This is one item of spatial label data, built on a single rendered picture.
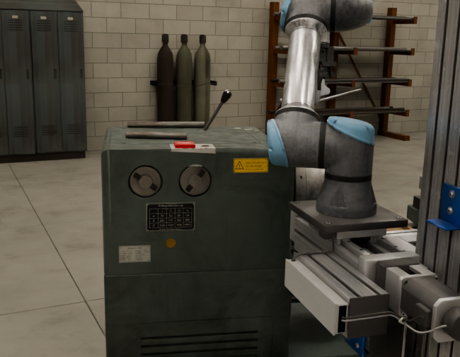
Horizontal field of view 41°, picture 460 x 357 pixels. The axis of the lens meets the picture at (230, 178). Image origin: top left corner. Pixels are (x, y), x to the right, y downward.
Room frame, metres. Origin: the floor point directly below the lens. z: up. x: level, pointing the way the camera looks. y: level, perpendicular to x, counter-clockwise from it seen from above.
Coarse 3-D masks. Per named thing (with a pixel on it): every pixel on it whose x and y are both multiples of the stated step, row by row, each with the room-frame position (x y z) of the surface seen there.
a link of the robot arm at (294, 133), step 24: (288, 0) 1.74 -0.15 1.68; (312, 0) 1.72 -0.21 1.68; (288, 24) 1.72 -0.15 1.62; (312, 24) 1.69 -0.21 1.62; (288, 48) 1.69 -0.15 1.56; (312, 48) 1.65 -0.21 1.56; (288, 72) 1.62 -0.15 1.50; (312, 72) 1.61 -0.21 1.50; (288, 96) 1.57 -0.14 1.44; (312, 96) 1.58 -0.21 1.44; (288, 120) 1.50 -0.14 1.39; (312, 120) 1.51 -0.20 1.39; (288, 144) 1.47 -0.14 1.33; (312, 144) 1.46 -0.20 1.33
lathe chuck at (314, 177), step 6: (306, 168) 2.00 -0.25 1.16; (312, 168) 2.00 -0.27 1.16; (306, 174) 1.99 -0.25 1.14; (312, 174) 1.99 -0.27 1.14; (318, 174) 1.99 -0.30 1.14; (324, 174) 2.00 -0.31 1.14; (306, 180) 1.98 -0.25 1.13; (312, 180) 1.98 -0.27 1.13; (318, 180) 1.99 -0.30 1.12; (306, 186) 1.98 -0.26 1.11; (312, 186) 1.98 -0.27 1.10; (318, 186) 1.98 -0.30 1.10; (306, 192) 1.97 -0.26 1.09; (312, 192) 1.98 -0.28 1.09; (318, 192) 1.98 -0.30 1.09; (306, 198) 1.97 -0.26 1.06; (312, 198) 1.98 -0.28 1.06
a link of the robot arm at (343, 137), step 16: (320, 128) 1.48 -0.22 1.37; (336, 128) 1.46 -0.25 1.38; (352, 128) 1.44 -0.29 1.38; (368, 128) 1.46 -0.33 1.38; (320, 144) 1.46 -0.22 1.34; (336, 144) 1.45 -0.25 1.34; (352, 144) 1.44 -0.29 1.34; (368, 144) 1.45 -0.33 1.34; (320, 160) 1.46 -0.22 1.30; (336, 160) 1.45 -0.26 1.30; (352, 160) 1.44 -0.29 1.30; (368, 160) 1.45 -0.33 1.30; (352, 176) 1.44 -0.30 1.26
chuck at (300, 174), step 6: (294, 168) 1.99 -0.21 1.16; (300, 168) 1.99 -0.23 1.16; (294, 174) 1.99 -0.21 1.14; (300, 174) 1.98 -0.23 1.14; (294, 180) 1.98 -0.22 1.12; (300, 180) 1.98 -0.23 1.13; (294, 186) 1.98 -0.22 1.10; (300, 186) 1.97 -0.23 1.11; (294, 192) 1.98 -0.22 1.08; (300, 192) 1.97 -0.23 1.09; (294, 198) 1.97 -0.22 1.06; (300, 198) 1.97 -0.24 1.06
